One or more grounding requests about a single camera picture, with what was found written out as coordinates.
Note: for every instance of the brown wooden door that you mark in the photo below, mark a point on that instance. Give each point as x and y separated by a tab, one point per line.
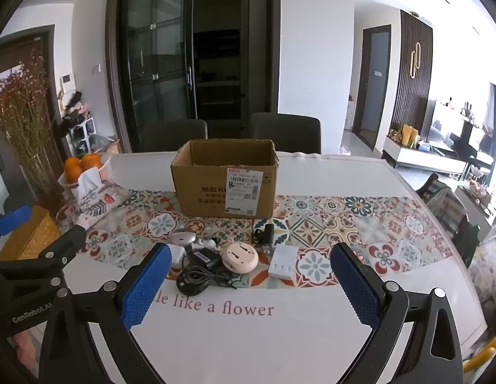
16	60

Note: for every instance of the brown cardboard box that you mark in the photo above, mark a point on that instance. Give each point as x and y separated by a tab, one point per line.
204	184

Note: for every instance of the white battery charger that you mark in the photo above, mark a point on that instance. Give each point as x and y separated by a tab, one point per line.
283	263

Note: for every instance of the white shoe rack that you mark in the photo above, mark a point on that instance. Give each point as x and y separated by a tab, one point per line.
82	136

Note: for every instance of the dark framed interior door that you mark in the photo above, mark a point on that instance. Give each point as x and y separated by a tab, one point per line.
371	84

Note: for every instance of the grey dining chair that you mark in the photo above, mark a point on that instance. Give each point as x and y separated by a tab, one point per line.
172	136
286	132

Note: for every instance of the glass vase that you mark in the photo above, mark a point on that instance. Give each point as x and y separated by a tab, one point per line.
38	180

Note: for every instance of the television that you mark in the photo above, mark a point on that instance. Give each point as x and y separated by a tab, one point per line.
447	126

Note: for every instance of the black power adapter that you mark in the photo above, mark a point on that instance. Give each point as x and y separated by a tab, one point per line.
204	258

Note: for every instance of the yellow plastic object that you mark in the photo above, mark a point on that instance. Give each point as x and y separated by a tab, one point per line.
481	356

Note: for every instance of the black bike light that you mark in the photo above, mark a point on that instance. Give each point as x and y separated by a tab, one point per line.
266	232

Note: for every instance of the silver oval computer mouse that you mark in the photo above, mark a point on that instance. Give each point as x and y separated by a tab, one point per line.
184	237

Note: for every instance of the white wall intercom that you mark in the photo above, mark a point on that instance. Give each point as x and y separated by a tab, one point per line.
67	86

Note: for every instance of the white plug charger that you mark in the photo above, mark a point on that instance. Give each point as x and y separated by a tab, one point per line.
176	254

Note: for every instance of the dark slatted wall panel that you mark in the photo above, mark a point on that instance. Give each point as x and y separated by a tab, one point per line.
403	96

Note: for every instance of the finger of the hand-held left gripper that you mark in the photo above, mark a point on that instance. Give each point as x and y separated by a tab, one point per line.
60	246
12	220

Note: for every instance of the gold wall ornament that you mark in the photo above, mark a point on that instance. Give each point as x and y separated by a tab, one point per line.
415	60

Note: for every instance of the white media console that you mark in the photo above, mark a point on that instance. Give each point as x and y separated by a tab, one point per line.
423	158

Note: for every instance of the dark glass door cabinet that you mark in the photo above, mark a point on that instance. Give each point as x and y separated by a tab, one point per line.
160	56

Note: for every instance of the floral fabric tissue cover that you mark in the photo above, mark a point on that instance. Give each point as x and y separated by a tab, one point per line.
100	204

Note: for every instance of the orange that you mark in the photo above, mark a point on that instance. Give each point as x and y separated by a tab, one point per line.
73	175
90	160
72	163

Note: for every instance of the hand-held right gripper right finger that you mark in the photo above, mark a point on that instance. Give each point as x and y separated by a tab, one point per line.
355	288

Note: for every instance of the white fruit basket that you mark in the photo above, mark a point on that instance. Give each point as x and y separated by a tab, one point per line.
104	168

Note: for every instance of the yellow woven box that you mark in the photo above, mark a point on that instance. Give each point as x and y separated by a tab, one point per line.
30	236

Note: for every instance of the chair with plaid cloth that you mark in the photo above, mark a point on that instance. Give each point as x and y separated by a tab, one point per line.
447	212

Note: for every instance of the pink round device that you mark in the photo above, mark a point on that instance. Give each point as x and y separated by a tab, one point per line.
240	256

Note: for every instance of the wall switch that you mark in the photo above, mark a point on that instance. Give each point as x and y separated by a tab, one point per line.
96	68

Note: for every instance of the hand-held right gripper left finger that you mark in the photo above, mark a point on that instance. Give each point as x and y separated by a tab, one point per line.
148	284

